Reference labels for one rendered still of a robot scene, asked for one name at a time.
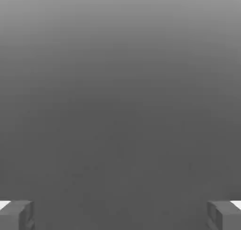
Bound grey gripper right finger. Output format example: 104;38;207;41
206;200;241;230

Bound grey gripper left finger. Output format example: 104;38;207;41
0;200;36;230

